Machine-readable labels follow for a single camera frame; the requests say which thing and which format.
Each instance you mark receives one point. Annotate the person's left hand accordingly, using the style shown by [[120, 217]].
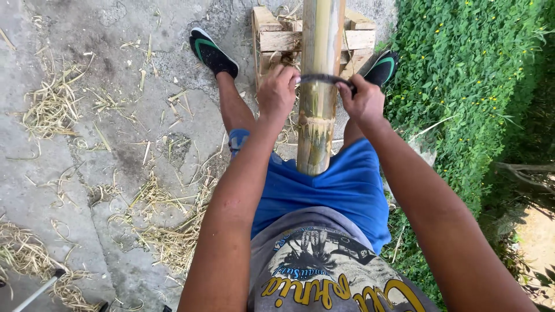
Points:
[[275, 97]]

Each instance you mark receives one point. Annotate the curved dark metal scraping blade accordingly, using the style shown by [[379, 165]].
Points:
[[321, 78]]

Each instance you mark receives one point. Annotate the blue shorts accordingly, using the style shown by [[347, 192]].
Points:
[[347, 186]]

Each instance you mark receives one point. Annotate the person's right hand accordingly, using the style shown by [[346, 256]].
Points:
[[366, 106]]

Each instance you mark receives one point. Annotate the grey printed t-shirt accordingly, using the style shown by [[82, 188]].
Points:
[[321, 268]]

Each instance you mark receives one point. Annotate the person's left leg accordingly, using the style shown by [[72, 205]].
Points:
[[234, 106]]

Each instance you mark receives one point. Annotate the thick bamboo pole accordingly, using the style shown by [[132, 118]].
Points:
[[320, 117]]

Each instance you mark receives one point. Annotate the person's leg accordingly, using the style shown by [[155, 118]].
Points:
[[234, 106], [353, 132]]

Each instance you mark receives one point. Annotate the wooden slat stand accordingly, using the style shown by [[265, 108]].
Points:
[[277, 41]]

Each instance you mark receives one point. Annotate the white stick with black tip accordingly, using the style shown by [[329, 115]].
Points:
[[39, 290]]

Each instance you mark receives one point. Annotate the green leafy hedge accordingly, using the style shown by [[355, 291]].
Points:
[[459, 86]]

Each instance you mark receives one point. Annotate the person's left fingers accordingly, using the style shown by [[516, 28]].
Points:
[[287, 73]]

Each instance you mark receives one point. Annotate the person's right leg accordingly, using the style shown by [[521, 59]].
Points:
[[353, 132]]

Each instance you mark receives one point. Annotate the heap of bamboo shavings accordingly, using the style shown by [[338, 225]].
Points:
[[52, 104], [173, 225], [30, 260]]

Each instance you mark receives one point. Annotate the grey stone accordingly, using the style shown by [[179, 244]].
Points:
[[422, 149]]

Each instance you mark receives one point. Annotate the black green left shoe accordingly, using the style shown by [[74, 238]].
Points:
[[212, 54]]

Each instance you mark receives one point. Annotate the black green right shoe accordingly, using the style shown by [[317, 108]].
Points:
[[382, 69]]

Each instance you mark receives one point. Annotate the bare tree roots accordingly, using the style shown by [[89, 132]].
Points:
[[527, 175]]

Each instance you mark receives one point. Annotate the black green shoe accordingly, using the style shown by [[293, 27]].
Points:
[[212, 54], [382, 69]]

